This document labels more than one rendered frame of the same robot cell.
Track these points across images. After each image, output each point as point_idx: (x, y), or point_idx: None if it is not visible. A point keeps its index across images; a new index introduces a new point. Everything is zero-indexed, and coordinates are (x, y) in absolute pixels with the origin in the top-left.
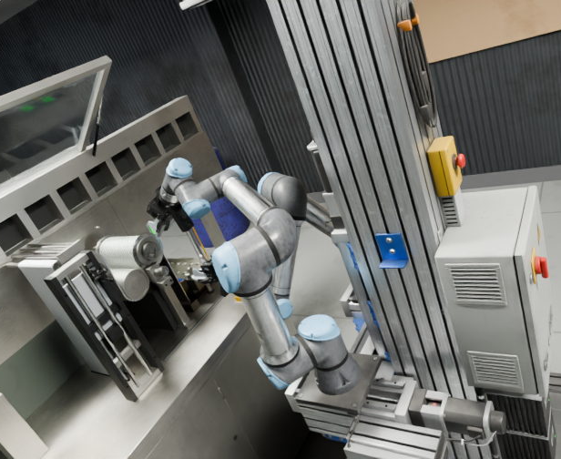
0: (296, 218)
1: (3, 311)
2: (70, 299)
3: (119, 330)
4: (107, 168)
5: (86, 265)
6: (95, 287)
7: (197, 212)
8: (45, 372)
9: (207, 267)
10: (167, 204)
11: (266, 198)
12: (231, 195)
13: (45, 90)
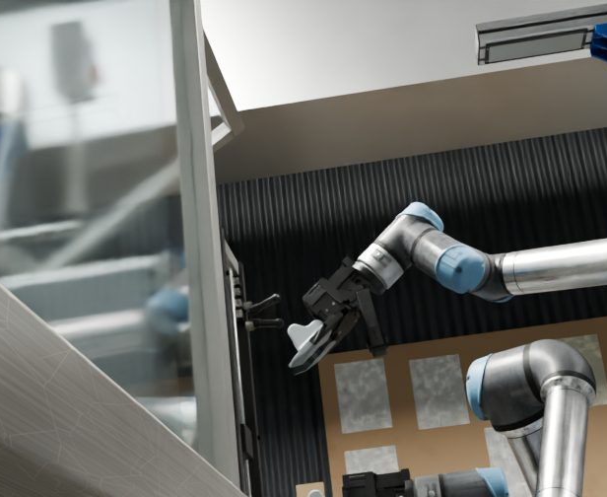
0: (589, 382)
1: None
2: (228, 287)
3: (250, 442)
4: None
5: (236, 277)
6: (236, 325)
7: (472, 264)
8: None
9: (357, 482)
10: (371, 278)
11: (501, 375)
12: (540, 252)
13: (209, 61)
